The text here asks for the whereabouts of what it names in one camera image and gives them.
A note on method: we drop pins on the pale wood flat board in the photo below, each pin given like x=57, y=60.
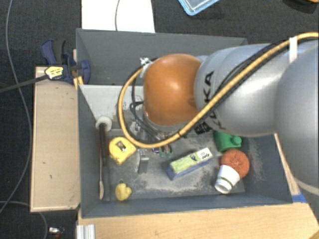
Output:
x=54, y=138

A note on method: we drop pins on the grey metal bin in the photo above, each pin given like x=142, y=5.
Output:
x=104, y=53

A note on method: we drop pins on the yellow tape measure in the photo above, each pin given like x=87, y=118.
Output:
x=122, y=149

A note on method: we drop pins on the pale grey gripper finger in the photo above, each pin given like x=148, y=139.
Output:
x=144, y=164

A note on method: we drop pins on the orange scrubber ball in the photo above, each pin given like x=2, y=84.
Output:
x=236, y=159

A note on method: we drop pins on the green plastic bottle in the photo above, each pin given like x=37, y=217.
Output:
x=225, y=142

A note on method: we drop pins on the blue and green box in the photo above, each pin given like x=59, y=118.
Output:
x=189, y=163

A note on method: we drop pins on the white cup with green stripes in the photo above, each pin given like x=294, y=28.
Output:
x=226, y=179

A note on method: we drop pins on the yellow toy duck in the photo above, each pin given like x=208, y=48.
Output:
x=122, y=191

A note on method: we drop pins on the black cylinder on white bracket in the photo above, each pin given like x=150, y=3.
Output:
x=202, y=128

